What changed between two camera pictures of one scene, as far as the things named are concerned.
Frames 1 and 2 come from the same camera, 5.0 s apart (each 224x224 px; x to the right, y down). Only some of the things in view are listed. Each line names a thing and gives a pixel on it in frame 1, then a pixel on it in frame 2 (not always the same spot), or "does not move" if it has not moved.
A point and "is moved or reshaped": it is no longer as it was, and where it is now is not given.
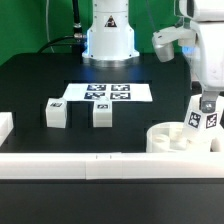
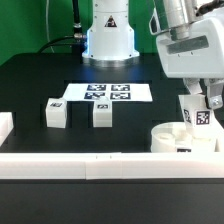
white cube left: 56,112 does not move
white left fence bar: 6,126 does not move
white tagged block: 200,127 is moved or reshaped
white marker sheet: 113,92 does not move
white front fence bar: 101,166 does not move
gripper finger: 209,101 → 193,85
